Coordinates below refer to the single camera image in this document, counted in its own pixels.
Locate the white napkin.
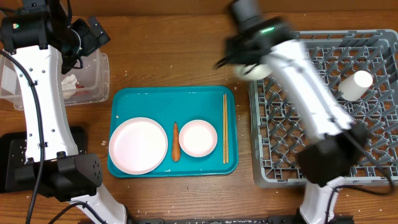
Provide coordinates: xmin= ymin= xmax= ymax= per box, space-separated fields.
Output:
xmin=62 ymin=74 xmax=78 ymax=100

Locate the wooden chopstick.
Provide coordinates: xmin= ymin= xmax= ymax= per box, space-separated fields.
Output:
xmin=223 ymin=94 xmax=226 ymax=164
xmin=225 ymin=94 xmax=229 ymax=164

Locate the white cup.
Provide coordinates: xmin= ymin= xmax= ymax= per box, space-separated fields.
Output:
xmin=338 ymin=70 xmax=373 ymax=101

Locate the large white plate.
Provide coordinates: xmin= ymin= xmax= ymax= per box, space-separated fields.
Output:
xmin=109 ymin=117 xmax=168 ymax=175

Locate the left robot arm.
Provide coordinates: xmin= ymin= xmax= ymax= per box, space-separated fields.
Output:
xmin=1 ymin=0 xmax=134 ymax=223

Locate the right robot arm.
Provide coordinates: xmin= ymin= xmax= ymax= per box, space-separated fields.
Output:
xmin=216 ymin=0 xmax=369 ymax=223

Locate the grey dishwasher rack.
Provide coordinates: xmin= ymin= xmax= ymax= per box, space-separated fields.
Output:
xmin=249 ymin=29 xmax=397 ymax=188

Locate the black waste tray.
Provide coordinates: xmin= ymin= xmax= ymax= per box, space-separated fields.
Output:
xmin=1 ymin=126 xmax=88 ymax=194

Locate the clear plastic bin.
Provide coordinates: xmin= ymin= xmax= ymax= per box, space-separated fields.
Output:
xmin=1 ymin=49 xmax=110 ymax=111

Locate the orange carrot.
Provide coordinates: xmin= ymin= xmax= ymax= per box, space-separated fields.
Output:
xmin=172 ymin=122 xmax=181 ymax=162

